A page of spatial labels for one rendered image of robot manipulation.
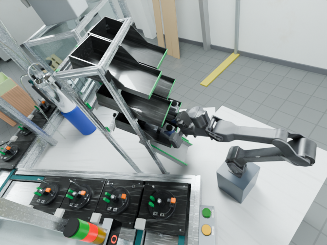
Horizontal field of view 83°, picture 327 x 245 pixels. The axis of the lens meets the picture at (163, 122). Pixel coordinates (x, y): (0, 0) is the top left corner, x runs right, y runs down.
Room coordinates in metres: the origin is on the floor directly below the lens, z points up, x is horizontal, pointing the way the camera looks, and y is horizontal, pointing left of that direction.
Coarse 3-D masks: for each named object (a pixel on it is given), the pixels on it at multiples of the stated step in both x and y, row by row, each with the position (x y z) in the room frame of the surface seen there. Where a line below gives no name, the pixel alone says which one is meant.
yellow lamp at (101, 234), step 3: (99, 228) 0.23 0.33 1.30; (102, 228) 0.23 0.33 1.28; (99, 231) 0.22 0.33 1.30; (102, 231) 0.22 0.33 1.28; (105, 231) 0.23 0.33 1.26; (99, 234) 0.21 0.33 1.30; (102, 234) 0.21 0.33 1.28; (105, 234) 0.22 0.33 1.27; (96, 237) 0.20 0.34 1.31; (99, 237) 0.21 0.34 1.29; (102, 237) 0.21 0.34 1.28; (96, 240) 0.20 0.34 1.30; (99, 240) 0.20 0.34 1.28; (102, 240) 0.20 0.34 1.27; (93, 243) 0.20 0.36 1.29; (96, 243) 0.20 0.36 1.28; (99, 243) 0.20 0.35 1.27
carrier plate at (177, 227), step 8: (152, 184) 0.46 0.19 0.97; (160, 184) 0.45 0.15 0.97; (168, 184) 0.43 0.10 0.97; (176, 184) 0.41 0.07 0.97; (184, 184) 0.39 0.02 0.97; (144, 192) 0.44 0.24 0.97; (152, 192) 0.42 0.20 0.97; (176, 192) 0.37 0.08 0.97; (184, 192) 0.35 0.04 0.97; (144, 200) 0.40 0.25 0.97; (176, 200) 0.33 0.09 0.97; (184, 200) 0.32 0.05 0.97; (144, 208) 0.36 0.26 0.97; (176, 208) 0.30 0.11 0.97; (184, 208) 0.28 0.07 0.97; (144, 216) 0.32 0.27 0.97; (152, 216) 0.31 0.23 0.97; (176, 216) 0.26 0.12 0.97; (184, 216) 0.25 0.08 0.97; (152, 224) 0.27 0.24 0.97; (160, 224) 0.26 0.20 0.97; (168, 224) 0.25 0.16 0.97; (176, 224) 0.23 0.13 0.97; (184, 224) 0.22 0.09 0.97; (168, 232) 0.21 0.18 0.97; (176, 232) 0.20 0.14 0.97; (184, 232) 0.19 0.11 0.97
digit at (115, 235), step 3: (111, 231) 0.23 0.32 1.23; (114, 231) 0.23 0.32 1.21; (111, 234) 0.22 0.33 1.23; (114, 234) 0.22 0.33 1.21; (117, 234) 0.23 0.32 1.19; (111, 237) 0.21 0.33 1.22; (114, 237) 0.22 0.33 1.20; (117, 237) 0.22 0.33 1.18; (111, 240) 0.21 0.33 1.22; (114, 240) 0.21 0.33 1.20; (108, 243) 0.20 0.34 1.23; (111, 243) 0.20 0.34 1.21; (114, 243) 0.20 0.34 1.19
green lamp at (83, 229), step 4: (80, 220) 0.23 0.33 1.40; (80, 224) 0.22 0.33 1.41; (84, 224) 0.23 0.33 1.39; (88, 224) 0.23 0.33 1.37; (80, 228) 0.21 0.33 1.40; (84, 228) 0.21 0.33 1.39; (88, 228) 0.22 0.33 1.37; (76, 232) 0.20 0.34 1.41; (80, 232) 0.20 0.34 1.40; (84, 232) 0.21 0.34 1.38; (88, 232) 0.21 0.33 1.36; (72, 236) 0.20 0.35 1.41; (76, 236) 0.20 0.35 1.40; (80, 236) 0.20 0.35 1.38; (84, 236) 0.20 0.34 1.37
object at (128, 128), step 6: (120, 114) 0.66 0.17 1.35; (120, 120) 0.67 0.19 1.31; (126, 120) 0.67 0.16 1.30; (138, 120) 0.66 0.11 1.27; (168, 120) 0.62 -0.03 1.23; (120, 126) 0.62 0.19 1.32; (126, 126) 0.60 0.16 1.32; (162, 126) 0.60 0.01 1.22; (174, 126) 0.59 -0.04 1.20; (132, 132) 0.59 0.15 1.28; (144, 132) 0.55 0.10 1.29; (150, 132) 0.58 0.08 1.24; (156, 132) 0.58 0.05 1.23; (150, 138) 0.54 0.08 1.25; (156, 138) 0.55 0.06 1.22; (162, 138) 0.54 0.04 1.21; (162, 144) 0.51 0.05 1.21; (168, 144) 0.49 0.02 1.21
